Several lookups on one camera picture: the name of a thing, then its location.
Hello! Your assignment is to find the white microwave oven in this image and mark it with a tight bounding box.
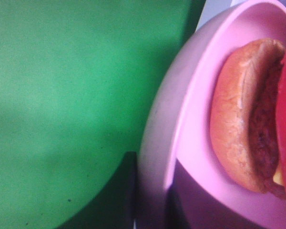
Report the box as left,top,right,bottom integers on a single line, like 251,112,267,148
196,0,244,30

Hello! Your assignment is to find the pink round plate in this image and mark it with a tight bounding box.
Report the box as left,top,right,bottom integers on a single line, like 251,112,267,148
136,0,286,229

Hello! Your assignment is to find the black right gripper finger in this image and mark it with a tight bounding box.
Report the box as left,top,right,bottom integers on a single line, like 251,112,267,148
119,151,138,229

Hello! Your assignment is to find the burger with lettuce tomato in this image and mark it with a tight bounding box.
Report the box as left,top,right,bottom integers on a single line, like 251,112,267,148
210,38,286,199

